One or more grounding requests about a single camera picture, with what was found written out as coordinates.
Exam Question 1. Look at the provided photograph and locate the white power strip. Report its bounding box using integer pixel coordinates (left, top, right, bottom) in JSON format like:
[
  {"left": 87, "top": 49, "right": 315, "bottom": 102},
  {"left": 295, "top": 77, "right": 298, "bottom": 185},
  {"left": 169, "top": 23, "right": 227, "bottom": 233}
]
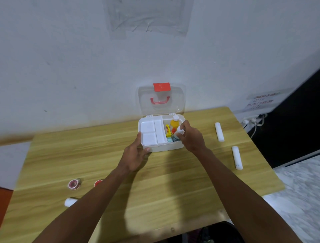
[{"left": 240, "top": 114, "right": 268, "bottom": 126}]

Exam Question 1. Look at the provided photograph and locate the white compartment tray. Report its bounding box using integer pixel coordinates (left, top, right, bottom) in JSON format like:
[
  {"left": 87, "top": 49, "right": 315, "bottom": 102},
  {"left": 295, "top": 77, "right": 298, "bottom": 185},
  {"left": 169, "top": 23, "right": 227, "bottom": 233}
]
[{"left": 140, "top": 118, "right": 168, "bottom": 146}]

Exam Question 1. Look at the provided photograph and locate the white gauze roll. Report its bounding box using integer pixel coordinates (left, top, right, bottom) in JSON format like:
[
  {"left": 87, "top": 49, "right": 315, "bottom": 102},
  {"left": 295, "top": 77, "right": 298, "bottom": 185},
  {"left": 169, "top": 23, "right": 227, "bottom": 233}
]
[
  {"left": 64, "top": 197, "right": 79, "bottom": 208},
  {"left": 215, "top": 122, "right": 225, "bottom": 143},
  {"left": 231, "top": 146, "right": 244, "bottom": 171}
]

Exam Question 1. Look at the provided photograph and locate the orange bottle with white cap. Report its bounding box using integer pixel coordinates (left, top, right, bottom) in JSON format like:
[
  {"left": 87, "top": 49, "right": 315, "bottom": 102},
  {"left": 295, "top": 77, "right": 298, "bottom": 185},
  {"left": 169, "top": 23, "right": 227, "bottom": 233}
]
[{"left": 170, "top": 115, "right": 181, "bottom": 131}]

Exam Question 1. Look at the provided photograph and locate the person's right forearm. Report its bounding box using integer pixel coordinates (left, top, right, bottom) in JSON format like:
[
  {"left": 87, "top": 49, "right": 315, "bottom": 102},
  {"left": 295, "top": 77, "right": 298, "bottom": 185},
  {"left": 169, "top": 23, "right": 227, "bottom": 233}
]
[{"left": 192, "top": 148, "right": 303, "bottom": 243}]

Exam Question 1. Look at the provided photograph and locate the person's right hand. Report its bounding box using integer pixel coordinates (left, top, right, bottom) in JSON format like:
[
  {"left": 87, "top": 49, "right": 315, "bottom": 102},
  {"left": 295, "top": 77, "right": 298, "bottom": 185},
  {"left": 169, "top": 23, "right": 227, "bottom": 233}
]
[{"left": 174, "top": 120, "right": 207, "bottom": 154}]

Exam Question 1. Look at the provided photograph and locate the paper wall sign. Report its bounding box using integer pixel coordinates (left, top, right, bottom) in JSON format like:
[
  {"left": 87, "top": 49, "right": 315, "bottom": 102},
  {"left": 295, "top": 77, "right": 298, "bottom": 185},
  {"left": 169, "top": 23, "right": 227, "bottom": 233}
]
[{"left": 246, "top": 91, "right": 281, "bottom": 111}]

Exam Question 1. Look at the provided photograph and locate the orange furniture piece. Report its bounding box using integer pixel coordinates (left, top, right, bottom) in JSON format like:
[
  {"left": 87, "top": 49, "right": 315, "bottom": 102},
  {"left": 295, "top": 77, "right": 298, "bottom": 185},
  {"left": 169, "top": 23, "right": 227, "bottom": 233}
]
[{"left": 0, "top": 187, "right": 14, "bottom": 227}]

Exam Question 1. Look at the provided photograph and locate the person's left forearm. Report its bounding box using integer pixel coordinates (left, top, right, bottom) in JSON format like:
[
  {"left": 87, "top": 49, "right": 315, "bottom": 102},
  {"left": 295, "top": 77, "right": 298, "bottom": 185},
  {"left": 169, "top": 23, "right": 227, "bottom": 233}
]
[{"left": 32, "top": 166, "right": 135, "bottom": 243}]

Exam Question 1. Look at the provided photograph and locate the small white bottle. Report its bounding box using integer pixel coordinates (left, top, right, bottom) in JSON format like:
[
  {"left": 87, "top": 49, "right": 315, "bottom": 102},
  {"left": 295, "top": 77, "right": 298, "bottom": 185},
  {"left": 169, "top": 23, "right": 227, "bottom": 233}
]
[{"left": 174, "top": 126, "right": 186, "bottom": 142}]

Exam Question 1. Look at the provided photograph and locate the white first aid box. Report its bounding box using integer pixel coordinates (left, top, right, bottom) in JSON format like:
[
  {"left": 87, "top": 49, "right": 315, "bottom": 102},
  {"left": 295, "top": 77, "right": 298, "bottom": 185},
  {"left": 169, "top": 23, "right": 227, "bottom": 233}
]
[{"left": 136, "top": 83, "right": 187, "bottom": 153}]

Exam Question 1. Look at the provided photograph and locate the white cable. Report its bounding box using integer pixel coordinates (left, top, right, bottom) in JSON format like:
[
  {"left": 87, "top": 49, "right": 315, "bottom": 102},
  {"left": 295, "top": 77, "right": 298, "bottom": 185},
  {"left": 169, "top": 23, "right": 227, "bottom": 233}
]
[{"left": 249, "top": 120, "right": 266, "bottom": 139}]

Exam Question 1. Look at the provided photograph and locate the person's left hand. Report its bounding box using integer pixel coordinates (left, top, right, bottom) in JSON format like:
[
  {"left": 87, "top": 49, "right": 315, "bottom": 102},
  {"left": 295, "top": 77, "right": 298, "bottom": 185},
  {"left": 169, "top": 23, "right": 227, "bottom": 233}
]
[{"left": 119, "top": 132, "right": 151, "bottom": 173}]

